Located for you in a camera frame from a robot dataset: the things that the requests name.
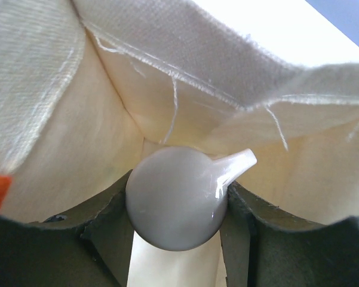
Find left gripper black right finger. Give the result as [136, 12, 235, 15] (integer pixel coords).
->
[220, 182, 359, 286]

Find beige canvas bag orange handles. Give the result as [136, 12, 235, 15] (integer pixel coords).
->
[0, 1, 359, 286]

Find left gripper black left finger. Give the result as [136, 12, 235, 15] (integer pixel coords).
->
[0, 175, 134, 286]

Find green bottle beige cap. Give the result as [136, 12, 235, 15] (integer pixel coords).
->
[125, 146, 257, 251]

